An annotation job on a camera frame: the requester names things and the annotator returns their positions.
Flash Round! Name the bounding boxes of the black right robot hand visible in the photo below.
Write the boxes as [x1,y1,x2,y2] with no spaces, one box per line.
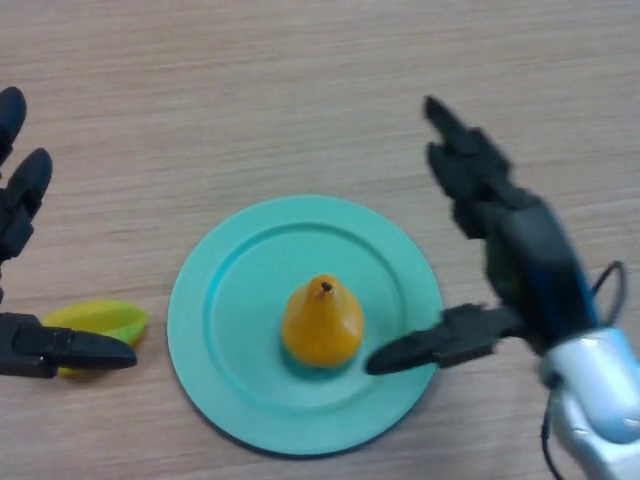
[365,95,604,376]

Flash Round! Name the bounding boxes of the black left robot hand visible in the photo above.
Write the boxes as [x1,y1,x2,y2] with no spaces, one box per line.
[0,86,139,379]

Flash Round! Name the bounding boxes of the yellow orange pear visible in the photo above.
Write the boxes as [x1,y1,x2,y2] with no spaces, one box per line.
[281,273,365,370]

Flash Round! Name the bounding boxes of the green round plate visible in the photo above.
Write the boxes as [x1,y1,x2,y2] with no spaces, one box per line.
[167,194,444,457]

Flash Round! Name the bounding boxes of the yellow green starfruit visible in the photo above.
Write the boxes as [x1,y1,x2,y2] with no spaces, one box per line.
[40,299,151,379]

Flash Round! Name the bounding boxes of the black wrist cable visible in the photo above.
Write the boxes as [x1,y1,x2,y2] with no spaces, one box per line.
[591,260,629,322]

